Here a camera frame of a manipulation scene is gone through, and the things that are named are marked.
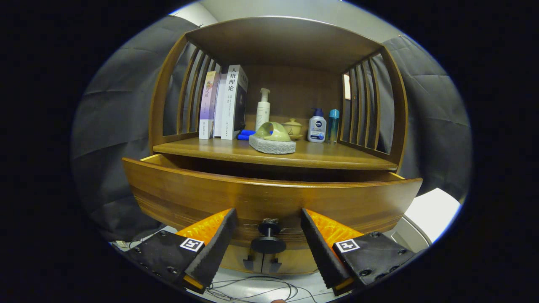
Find thin white book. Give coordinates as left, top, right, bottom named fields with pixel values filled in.
left=213, top=74, right=228, bottom=138

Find pink and purple book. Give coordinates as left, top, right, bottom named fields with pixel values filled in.
left=199, top=71, right=220, bottom=140

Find yellow lidded teacup with saucer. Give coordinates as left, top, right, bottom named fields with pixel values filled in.
left=282, top=118, right=304, bottom=141

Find black floor cables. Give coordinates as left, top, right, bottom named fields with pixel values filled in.
left=204, top=275, right=320, bottom=303

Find black round drawer knob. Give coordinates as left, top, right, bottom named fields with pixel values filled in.
left=251, top=218, right=287, bottom=254

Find teal clear bottle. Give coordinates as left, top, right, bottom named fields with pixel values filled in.
left=327, top=109, right=340, bottom=144

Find wooden countertop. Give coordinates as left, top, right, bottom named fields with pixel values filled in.
left=153, top=136, right=398, bottom=171

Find black backdrop cloth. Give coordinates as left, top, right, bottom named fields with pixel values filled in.
left=71, top=16, right=473, bottom=242

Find wooden drawer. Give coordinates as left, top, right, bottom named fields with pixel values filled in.
left=122, top=154, right=423, bottom=249

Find grey sponge brush green handle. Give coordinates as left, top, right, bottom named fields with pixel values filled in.
left=248, top=122, right=297, bottom=154

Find white pump bottle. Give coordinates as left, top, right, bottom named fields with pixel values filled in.
left=255, top=88, right=271, bottom=132

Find wooden cabinet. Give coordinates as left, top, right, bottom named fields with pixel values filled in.
left=122, top=16, right=423, bottom=276

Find thick white and black book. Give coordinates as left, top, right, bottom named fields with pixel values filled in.
left=221, top=64, right=249, bottom=140

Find white side cabinet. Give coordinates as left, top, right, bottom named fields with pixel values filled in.
left=390, top=188, right=462, bottom=253

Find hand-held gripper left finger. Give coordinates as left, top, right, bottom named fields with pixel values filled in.
left=126, top=207, right=238, bottom=294

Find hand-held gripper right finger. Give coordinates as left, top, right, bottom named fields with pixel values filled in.
left=300, top=207, right=417, bottom=296

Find white lotion bottle blue cap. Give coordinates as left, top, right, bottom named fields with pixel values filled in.
left=307, top=108, right=327, bottom=143

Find wooden cabinet door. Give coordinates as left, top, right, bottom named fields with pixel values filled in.
left=219, top=242, right=267, bottom=274
left=266, top=248, right=319, bottom=275

